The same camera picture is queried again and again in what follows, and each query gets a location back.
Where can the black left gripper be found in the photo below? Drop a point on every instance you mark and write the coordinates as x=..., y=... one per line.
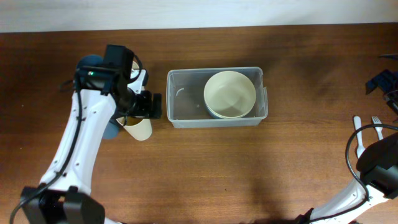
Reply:
x=146, y=110

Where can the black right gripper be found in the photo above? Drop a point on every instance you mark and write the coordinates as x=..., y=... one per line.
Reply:
x=384, y=81

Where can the cream cup front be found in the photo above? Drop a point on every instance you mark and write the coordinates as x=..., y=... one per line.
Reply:
x=139, y=129

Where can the cream cup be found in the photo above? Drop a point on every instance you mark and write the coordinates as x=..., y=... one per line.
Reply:
x=136, y=66
x=139, y=129

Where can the cream bowl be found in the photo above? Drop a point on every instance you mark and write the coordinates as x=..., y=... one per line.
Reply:
x=228, y=88
x=233, y=111

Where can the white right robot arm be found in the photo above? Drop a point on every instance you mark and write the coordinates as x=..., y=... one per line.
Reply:
x=374, y=181

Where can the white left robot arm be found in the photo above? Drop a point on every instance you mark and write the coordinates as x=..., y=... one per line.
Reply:
x=105, y=88

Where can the clear plastic storage container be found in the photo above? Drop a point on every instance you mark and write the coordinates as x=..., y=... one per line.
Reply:
x=186, y=106

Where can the blue cup front left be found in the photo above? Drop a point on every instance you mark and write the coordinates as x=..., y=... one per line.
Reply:
x=111, y=130

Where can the blue cup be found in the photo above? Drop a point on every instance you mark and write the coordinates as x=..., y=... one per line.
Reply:
x=89, y=60
x=111, y=130

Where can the white plastic fork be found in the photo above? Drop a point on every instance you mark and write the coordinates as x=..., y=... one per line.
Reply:
x=376, y=120

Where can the blue cup rear left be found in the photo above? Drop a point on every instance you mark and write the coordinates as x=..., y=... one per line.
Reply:
x=89, y=60

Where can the white plastic knife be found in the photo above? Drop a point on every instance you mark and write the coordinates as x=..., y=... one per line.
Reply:
x=357, y=125

